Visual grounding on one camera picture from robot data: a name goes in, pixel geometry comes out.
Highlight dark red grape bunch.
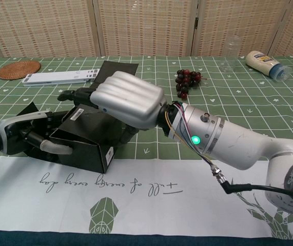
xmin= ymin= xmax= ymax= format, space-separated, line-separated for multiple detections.
xmin=174 ymin=69 xmax=208 ymax=100

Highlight black paper box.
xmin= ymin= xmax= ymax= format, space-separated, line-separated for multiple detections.
xmin=16 ymin=60 xmax=140 ymax=174

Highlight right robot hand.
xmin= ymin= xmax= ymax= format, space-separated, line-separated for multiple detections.
xmin=57 ymin=71 xmax=166 ymax=144

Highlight white folding stand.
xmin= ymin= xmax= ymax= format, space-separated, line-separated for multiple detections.
xmin=22 ymin=68 xmax=102 ymax=87

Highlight coloured right wrist wires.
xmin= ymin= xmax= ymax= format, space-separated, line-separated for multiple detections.
xmin=165 ymin=101 xmax=213 ymax=170

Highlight bamboo folding screen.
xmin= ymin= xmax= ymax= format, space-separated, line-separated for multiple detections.
xmin=0 ymin=0 xmax=293 ymax=58

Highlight clear plastic jar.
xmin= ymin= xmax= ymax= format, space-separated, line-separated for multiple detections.
xmin=219 ymin=35 xmax=242 ymax=72

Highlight mayonnaise squeeze bottle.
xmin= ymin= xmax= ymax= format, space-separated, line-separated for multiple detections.
xmin=245 ymin=50 xmax=290 ymax=83

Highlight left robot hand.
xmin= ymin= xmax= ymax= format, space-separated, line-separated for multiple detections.
xmin=0 ymin=109 xmax=74 ymax=157

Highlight round woven rattan coaster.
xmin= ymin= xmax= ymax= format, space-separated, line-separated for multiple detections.
xmin=0 ymin=60 xmax=42 ymax=81

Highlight green checked tablecloth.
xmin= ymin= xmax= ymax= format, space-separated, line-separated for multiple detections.
xmin=0 ymin=55 xmax=293 ymax=241

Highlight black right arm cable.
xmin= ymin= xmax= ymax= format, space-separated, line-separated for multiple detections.
xmin=210 ymin=163 xmax=293 ymax=203

